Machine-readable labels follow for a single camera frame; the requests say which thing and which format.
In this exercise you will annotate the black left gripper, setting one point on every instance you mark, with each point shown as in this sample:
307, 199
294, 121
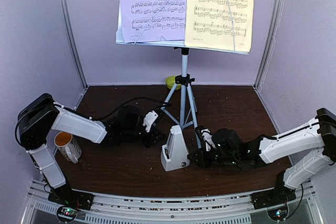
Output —
151, 141

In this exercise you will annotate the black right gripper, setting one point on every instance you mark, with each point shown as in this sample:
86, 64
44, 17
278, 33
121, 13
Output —
202, 161

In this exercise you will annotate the white metronome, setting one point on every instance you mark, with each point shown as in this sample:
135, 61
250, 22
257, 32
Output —
174, 153

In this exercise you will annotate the white perforated music stand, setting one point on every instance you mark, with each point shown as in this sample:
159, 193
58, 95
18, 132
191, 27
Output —
184, 79

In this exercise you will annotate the purple sheet music page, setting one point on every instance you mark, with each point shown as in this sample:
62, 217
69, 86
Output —
169, 24

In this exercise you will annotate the yellow sheet music page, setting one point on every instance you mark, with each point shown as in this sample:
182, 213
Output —
225, 25

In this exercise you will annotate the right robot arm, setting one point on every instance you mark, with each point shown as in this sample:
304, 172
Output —
224, 147

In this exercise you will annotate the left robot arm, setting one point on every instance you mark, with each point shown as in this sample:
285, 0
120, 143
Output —
124, 124

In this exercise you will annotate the green plastic bowl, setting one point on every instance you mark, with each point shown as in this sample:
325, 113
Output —
170, 81

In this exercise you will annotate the patterned ceramic mug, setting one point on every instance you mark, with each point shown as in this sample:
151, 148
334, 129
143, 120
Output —
68, 146

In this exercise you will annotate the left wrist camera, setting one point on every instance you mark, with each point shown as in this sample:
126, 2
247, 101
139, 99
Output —
153, 117

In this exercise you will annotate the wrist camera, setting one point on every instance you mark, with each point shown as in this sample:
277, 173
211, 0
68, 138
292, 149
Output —
205, 137
153, 117

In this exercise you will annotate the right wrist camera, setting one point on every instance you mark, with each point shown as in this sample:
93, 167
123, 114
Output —
205, 137

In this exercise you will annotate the metal front base rail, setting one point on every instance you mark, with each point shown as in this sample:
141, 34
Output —
232, 208

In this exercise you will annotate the right aluminium corner post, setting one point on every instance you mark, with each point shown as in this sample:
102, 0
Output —
270, 43

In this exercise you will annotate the aluminium corner post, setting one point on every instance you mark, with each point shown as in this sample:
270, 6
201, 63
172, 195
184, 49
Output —
72, 43
270, 43

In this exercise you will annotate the left aluminium corner post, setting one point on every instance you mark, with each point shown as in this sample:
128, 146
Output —
72, 43

